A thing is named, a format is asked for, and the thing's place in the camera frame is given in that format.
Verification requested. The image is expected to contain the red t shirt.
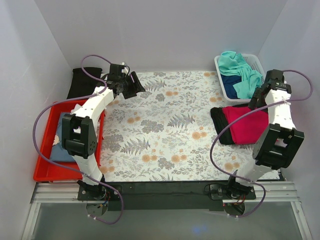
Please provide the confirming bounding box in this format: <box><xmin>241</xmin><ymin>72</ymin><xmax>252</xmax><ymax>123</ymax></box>
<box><xmin>222</xmin><ymin>106</ymin><xmax>269</xmax><ymax>145</ymax></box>

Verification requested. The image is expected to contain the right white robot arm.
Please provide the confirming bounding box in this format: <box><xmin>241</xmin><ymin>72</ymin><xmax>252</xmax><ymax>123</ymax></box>
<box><xmin>227</xmin><ymin>69</ymin><xmax>305</xmax><ymax>198</ymax></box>

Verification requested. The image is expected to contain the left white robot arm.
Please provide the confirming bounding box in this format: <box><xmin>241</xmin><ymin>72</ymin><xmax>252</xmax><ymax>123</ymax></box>
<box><xmin>61</xmin><ymin>63</ymin><xmax>146</xmax><ymax>200</ymax></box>

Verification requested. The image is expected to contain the white plastic basket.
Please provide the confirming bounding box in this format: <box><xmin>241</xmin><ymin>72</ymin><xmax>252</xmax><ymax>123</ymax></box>
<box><xmin>214</xmin><ymin>53</ymin><xmax>266</xmax><ymax>104</ymax></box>

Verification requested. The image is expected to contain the dark blue t shirt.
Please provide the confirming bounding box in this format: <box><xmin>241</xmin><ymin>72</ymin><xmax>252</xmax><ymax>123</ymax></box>
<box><xmin>221</xmin><ymin>75</ymin><xmax>242</xmax><ymax>99</ymax></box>

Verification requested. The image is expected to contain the black cloth back left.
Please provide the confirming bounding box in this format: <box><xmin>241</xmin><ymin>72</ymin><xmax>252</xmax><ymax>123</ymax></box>
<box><xmin>67</xmin><ymin>68</ymin><xmax>104</xmax><ymax>99</ymax></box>

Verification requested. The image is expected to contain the black cloth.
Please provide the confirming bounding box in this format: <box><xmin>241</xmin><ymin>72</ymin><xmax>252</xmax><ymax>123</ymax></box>
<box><xmin>67</xmin><ymin>68</ymin><xmax>104</xmax><ymax>99</ymax></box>
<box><xmin>210</xmin><ymin>107</ymin><xmax>235</xmax><ymax>145</ymax></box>

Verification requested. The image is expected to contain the black cloth right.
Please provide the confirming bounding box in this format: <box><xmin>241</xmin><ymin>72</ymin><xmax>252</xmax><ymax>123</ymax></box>
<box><xmin>210</xmin><ymin>107</ymin><xmax>235</xmax><ymax>145</ymax></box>

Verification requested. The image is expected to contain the teal t shirt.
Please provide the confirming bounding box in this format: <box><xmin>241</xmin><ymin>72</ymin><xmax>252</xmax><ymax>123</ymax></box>
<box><xmin>218</xmin><ymin>51</ymin><xmax>263</xmax><ymax>99</ymax></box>

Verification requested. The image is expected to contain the folded white t shirt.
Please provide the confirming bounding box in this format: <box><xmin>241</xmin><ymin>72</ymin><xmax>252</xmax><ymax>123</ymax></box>
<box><xmin>70</xmin><ymin>104</ymin><xmax>105</xmax><ymax>137</ymax></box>

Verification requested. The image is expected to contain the floral patterned mat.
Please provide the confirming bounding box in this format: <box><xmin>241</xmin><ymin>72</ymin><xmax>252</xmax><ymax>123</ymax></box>
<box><xmin>100</xmin><ymin>71</ymin><xmax>252</xmax><ymax>182</ymax></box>

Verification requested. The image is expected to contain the folded blue t shirt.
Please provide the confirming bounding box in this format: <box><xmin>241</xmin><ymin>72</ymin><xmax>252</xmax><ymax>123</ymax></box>
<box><xmin>50</xmin><ymin>112</ymin><xmax>75</xmax><ymax>163</ymax></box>

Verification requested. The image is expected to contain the red plastic tray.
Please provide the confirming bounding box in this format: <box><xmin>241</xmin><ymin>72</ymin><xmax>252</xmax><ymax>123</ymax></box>
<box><xmin>32</xmin><ymin>100</ymin><xmax>106</xmax><ymax>183</ymax></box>

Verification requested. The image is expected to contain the aluminium frame rail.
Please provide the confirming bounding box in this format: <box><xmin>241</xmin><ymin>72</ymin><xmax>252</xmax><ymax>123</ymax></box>
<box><xmin>22</xmin><ymin>181</ymin><xmax>312</xmax><ymax>240</ymax></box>

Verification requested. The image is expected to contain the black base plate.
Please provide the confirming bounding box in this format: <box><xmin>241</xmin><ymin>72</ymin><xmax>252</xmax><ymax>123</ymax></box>
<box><xmin>77</xmin><ymin>180</ymin><xmax>256</xmax><ymax>211</ymax></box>

